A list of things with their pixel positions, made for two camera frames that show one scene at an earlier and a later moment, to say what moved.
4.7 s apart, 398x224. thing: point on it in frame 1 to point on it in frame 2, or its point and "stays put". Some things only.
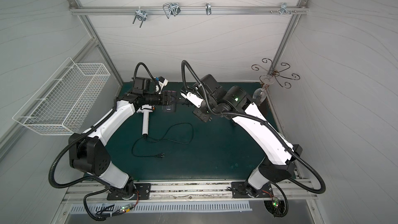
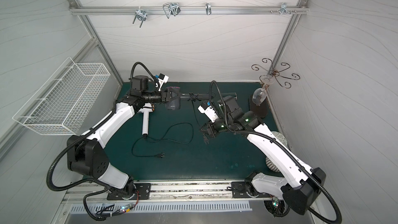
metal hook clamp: (283, 9) stays put
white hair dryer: (145, 109) stays put
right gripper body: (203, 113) to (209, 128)
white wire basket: (59, 106) stays put
